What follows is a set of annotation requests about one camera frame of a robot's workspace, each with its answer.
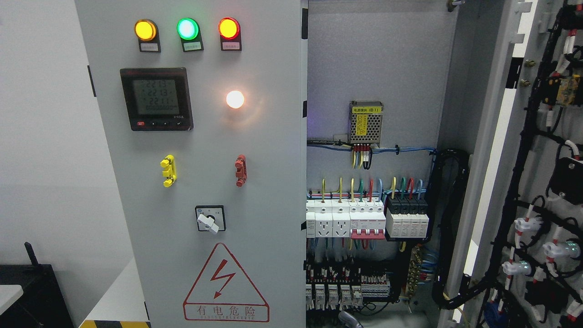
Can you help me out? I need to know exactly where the red terminal post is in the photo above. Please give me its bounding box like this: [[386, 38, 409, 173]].
[[235, 154, 247, 187]]

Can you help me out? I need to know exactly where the metal mesh power supply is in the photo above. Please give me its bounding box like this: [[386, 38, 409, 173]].
[[348, 101, 384, 145]]

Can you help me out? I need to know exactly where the black right cable loom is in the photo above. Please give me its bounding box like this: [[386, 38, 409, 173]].
[[426, 149, 495, 310]]

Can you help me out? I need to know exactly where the brass right ground busbar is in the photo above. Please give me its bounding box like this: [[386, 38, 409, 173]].
[[405, 244, 423, 300]]

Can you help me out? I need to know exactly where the lower relay terminal row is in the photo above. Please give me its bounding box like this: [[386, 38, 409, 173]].
[[303, 257, 393, 311]]

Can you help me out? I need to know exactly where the white rotary selector switch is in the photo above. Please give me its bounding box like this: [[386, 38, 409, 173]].
[[195, 205, 226, 234]]

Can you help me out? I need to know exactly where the grey robotic right hand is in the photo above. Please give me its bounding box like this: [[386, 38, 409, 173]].
[[338, 311, 363, 328]]

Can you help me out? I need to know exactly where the yellow indicator lamp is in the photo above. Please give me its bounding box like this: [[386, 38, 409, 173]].
[[134, 19, 161, 52]]

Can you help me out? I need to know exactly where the black white surge protector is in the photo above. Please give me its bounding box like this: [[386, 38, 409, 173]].
[[385, 196, 430, 240]]

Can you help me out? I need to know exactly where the white socket and breaker row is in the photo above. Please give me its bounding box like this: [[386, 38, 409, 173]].
[[306, 199, 386, 240]]

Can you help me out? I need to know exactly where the grey cabinet door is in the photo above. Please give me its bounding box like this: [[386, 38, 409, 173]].
[[456, 0, 582, 328], [75, 0, 307, 328]]

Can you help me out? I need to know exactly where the red electric hazard warning sticker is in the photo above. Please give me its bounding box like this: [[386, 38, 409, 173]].
[[183, 243, 270, 323]]

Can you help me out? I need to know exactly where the green indicator lamp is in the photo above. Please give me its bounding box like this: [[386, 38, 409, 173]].
[[176, 17, 204, 52]]

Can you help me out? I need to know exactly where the white glowing indicator lamp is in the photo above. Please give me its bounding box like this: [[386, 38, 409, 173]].
[[225, 91, 245, 109]]

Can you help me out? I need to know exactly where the black box with antenna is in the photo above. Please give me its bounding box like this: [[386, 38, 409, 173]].
[[0, 242, 74, 328]]

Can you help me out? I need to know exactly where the red indicator lamp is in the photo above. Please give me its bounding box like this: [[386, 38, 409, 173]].
[[218, 17, 242, 51]]

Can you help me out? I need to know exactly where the black digital power meter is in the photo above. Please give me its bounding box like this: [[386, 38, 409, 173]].
[[119, 67, 194, 131]]

